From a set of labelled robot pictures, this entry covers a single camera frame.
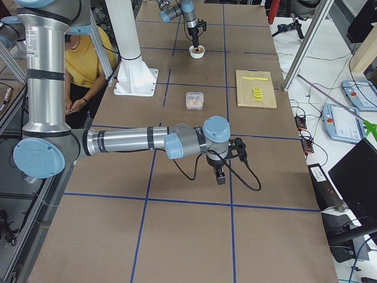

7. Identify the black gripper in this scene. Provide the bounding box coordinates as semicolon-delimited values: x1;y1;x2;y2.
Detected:
188;19;207;53
206;137;246;185

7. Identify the brown egg from bowl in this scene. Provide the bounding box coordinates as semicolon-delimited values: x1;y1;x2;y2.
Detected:
193;48;205;54

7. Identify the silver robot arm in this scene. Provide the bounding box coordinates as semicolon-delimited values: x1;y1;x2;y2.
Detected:
13;1;247;184
157;1;207;58

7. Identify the clear plastic egg box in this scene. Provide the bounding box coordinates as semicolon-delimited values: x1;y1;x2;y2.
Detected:
186;91;204;110

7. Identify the white bowl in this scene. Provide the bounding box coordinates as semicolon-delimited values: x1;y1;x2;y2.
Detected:
188;45;206;59

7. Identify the yellow plastic knife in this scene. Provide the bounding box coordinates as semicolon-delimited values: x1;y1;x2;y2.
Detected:
242;76;269;81

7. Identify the wooden cutting board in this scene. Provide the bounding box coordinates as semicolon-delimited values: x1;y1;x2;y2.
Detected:
236;70;277;108

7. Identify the black device with label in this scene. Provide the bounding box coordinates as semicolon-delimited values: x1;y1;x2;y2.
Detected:
308;163;346;212

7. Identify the person in yellow shirt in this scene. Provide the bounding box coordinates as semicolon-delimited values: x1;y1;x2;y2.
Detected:
65;35;107;129

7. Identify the near teach pendant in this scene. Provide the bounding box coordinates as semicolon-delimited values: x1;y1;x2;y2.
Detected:
322;103;366;144

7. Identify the teach pendant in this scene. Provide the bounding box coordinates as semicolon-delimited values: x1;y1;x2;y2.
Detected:
322;103;366;144
342;80;376;112

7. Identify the black monitor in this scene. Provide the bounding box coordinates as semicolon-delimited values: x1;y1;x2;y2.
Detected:
329;139;376;220

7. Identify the far teach pendant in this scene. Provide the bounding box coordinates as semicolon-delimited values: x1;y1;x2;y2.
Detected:
342;80;376;112

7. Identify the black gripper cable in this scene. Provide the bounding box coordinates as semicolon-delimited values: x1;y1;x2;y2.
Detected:
153;147;262;192

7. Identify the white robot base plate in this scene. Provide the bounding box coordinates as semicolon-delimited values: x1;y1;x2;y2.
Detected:
114;61;159;97

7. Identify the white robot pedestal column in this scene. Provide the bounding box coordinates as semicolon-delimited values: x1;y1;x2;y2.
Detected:
105;0;141;60

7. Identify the grey aluminium post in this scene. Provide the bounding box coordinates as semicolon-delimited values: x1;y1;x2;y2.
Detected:
282;0;334;91

